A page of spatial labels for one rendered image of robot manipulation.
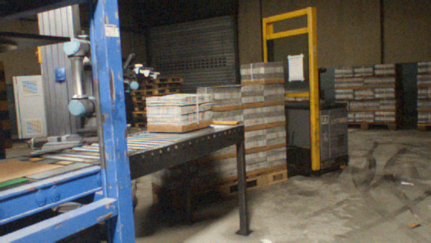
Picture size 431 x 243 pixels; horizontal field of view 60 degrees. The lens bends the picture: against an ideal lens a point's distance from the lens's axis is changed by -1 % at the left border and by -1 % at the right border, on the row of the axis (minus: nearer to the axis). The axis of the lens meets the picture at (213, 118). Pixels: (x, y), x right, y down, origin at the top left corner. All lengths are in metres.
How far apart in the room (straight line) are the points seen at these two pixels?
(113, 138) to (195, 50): 10.21
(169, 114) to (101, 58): 1.08
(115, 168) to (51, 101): 1.75
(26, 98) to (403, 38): 8.18
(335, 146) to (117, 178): 3.44
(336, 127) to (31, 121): 3.18
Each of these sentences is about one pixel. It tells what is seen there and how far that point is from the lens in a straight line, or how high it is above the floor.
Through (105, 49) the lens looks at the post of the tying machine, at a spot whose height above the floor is 1.25.
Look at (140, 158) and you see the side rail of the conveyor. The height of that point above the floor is 0.77.
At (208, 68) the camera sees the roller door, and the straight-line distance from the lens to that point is 11.28.
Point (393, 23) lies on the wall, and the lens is 9.68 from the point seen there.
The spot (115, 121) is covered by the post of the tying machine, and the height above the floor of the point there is 0.99.
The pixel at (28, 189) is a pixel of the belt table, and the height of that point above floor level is 0.79.
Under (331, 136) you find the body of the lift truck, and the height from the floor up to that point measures 0.42.
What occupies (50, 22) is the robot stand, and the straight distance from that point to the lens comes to 3.15.
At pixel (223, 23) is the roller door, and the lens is 11.08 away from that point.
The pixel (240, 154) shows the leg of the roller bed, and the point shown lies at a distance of 2.68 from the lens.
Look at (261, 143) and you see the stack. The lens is 3.89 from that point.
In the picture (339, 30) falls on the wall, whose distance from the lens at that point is 9.88.
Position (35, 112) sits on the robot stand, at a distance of 3.11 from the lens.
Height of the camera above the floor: 1.11
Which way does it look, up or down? 6 degrees down
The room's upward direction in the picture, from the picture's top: 3 degrees counter-clockwise
